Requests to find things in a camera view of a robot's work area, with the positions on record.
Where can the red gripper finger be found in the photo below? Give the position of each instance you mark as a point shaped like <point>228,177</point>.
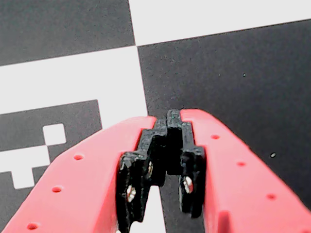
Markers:
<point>80,184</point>
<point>238,184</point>

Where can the black white marker board mat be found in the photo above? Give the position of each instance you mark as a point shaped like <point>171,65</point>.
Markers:
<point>218,72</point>

